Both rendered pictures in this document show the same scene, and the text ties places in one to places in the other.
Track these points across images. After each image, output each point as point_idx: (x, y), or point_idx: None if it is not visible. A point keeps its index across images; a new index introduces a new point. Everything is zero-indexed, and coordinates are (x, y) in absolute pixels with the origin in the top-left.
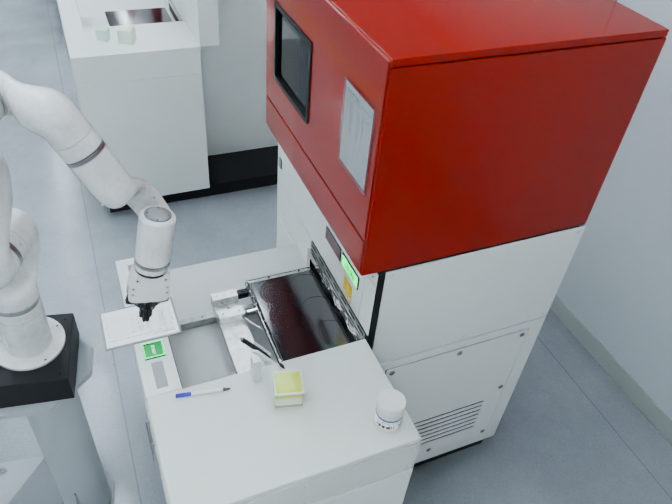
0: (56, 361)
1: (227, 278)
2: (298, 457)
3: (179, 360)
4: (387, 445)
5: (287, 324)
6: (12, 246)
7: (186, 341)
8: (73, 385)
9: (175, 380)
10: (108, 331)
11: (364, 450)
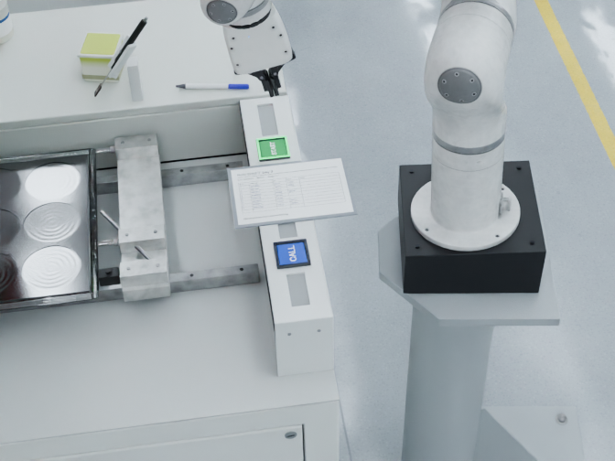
0: (419, 187)
1: (124, 375)
2: (119, 17)
3: (242, 230)
4: (12, 16)
5: (56, 209)
6: (445, 10)
7: (226, 259)
8: (398, 198)
9: (246, 110)
10: (339, 182)
11: (41, 15)
